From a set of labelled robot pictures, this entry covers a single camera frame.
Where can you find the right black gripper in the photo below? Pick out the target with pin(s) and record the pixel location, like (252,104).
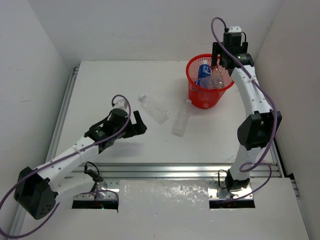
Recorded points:
(218,50)

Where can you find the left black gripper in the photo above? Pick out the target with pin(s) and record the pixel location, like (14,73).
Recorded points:
(133,126)

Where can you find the clear bottle white cap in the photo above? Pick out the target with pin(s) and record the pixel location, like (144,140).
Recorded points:
(154,109)
(182,119)

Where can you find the blue label bottle front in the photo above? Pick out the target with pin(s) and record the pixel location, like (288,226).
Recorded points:
(204,70)

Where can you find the blue label bottle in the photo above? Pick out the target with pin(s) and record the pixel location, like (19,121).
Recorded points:
(204,82)
(204,70)

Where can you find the red cap small bottle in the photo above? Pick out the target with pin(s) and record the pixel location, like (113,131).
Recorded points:
(216,79)

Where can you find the blue label bottle back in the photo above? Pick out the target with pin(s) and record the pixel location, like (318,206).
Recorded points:
(204,82)

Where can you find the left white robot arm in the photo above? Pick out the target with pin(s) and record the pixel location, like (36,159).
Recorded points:
(65,157)

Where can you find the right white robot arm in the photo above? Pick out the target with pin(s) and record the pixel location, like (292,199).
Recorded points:
(257,132)

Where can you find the red mesh plastic bin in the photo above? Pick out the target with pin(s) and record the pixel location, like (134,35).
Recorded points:
(200,97)

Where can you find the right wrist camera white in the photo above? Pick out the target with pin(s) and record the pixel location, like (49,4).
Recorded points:
(233,29)

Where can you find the aluminium front rail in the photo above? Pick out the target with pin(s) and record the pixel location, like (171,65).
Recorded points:
(101,183)

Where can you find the aluminium left side rail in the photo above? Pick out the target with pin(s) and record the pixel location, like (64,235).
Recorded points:
(21,212)

